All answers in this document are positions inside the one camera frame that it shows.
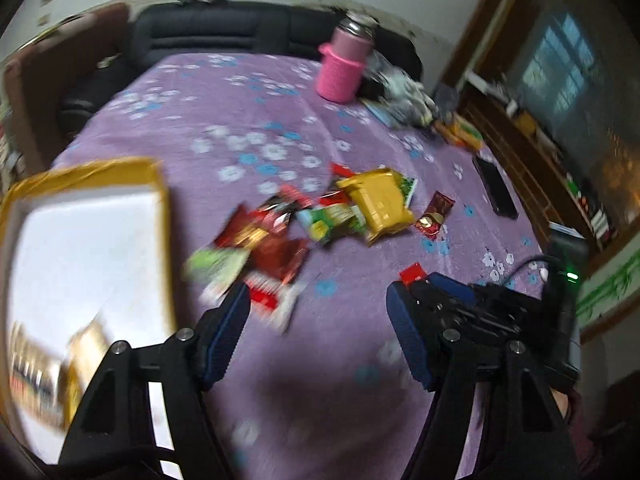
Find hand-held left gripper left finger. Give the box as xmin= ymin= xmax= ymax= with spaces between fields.
xmin=57 ymin=280 xmax=251 ymax=480

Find black smartphone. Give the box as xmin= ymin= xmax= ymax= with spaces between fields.
xmin=472 ymin=155 xmax=519 ymax=219

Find brown armchair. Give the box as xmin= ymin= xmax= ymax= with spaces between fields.
xmin=4 ymin=2 xmax=132 ymax=177

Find red and white snack packet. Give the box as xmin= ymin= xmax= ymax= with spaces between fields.
xmin=242 ymin=271 xmax=308 ymax=333

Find green and white snack packet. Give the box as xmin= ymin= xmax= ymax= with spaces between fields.
xmin=182 ymin=247 xmax=250 ymax=303

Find printed booklet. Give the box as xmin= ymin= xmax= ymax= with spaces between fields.
xmin=361 ymin=97 xmax=402 ymax=129

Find black cable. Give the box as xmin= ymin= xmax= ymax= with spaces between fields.
xmin=500 ymin=255 xmax=568 ymax=291

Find wooden cabinet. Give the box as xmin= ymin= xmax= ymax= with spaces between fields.
xmin=445 ymin=0 xmax=640 ymax=271

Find yellow cardboard box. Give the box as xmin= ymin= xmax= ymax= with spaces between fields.
xmin=0 ymin=157 xmax=178 ymax=466

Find black leather sofa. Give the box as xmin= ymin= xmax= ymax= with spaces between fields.
xmin=60 ymin=2 xmax=425 ymax=128

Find red gold candy packet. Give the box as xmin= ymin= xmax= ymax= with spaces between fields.
xmin=415 ymin=190 xmax=456 ymax=240

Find person's right forearm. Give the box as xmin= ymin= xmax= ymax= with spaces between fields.
xmin=550 ymin=387 xmax=608 ymax=466

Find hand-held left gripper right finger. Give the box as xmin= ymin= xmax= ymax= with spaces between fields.
xmin=386 ymin=281 xmax=581 ymax=480

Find small red packet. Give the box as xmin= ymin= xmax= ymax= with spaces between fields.
xmin=399 ymin=263 xmax=427 ymax=285

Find green and red snack packet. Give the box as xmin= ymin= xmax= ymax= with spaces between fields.
xmin=395 ymin=175 xmax=419 ymax=209

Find yellow snack packet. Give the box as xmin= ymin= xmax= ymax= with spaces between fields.
xmin=336 ymin=167 xmax=417 ymax=247

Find brown striped snack packet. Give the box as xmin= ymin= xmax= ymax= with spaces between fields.
xmin=7 ymin=324 xmax=67 ymax=422

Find purple floral tablecloth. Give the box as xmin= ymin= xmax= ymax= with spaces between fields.
xmin=50 ymin=52 xmax=576 ymax=480

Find orange snack packets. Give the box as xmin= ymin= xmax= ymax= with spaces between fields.
xmin=434 ymin=114 xmax=487 ymax=154

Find pink flask bottle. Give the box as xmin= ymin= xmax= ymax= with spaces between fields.
xmin=315 ymin=10 xmax=378 ymax=103

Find beige snack packet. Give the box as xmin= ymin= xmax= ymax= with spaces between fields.
xmin=67 ymin=317 xmax=110 ymax=411

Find grey phone stand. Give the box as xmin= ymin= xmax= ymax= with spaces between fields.
xmin=434 ymin=84 xmax=460 ymax=113

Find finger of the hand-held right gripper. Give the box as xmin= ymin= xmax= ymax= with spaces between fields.
xmin=429 ymin=272 xmax=501 ymax=333
xmin=407 ymin=282 xmax=481 ymax=334

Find white plastic bag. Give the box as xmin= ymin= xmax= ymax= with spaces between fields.
xmin=367 ymin=52 xmax=437 ymax=127

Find dark red snack packet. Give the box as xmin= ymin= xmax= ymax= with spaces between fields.
xmin=249 ymin=235 xmax=312 ymax=286

